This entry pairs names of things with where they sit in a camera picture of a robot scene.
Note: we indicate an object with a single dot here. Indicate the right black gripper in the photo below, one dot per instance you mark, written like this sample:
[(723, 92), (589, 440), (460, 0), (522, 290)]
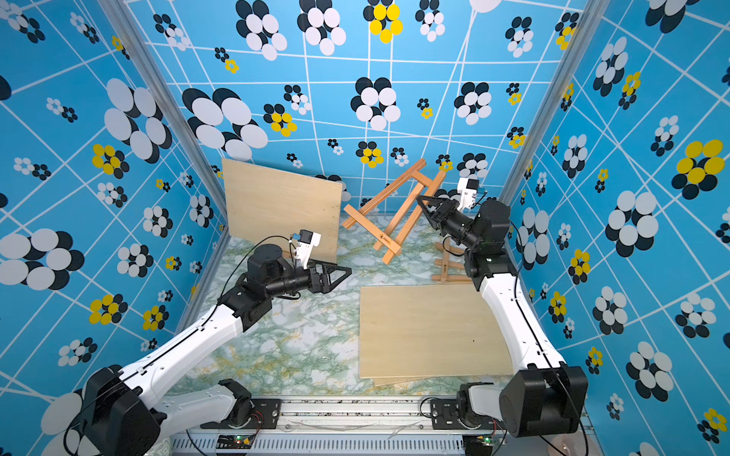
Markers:
[(447, 214)]

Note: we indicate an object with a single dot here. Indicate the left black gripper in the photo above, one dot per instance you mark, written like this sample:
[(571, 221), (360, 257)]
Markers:
[(331, 267)]

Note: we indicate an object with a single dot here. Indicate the wooden easel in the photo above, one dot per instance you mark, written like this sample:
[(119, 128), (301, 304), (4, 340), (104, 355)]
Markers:
[(450, 271), (392, 236)]

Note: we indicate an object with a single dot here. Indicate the plywood board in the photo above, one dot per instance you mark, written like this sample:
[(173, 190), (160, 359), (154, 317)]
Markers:
[(262, 202), (388, 381), (429, 331)]

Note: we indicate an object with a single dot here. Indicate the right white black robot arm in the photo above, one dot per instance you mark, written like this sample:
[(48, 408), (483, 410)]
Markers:
[(545, 396)]

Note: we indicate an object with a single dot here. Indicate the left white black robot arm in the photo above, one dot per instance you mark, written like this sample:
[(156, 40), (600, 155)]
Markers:
[(268, 276)]

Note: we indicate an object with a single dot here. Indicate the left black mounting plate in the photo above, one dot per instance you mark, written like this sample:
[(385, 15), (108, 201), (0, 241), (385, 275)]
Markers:
[(254, 414)]

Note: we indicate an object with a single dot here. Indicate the black mounting plate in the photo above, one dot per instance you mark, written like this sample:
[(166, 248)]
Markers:
[(254, 414), (444, 414)]

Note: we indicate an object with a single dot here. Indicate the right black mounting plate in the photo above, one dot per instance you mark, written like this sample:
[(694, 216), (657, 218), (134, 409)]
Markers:
[(444, 414)]

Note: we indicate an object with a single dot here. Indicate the pink round object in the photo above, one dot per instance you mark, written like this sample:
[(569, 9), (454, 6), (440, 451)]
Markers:
[(571, 444)]

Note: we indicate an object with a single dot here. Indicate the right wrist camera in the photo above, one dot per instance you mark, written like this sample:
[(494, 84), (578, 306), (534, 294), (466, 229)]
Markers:
[(467, 190)]

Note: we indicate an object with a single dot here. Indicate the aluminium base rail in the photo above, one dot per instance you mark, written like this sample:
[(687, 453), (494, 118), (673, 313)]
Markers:
[(365, 424)]

